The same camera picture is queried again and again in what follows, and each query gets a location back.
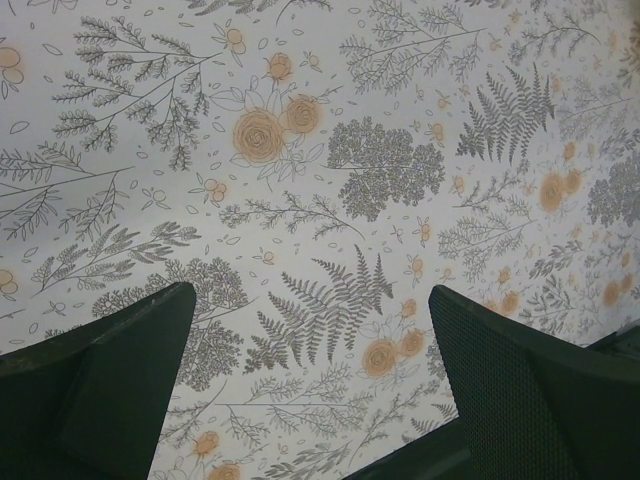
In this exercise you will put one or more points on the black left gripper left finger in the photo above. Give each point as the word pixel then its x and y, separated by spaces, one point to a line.
pixel 91 403

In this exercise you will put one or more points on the floral patterned table mat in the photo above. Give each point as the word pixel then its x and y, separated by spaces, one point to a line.
pixel 313 169

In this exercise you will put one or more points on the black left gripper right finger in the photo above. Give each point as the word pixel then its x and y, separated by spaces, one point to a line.
pixel 534 406

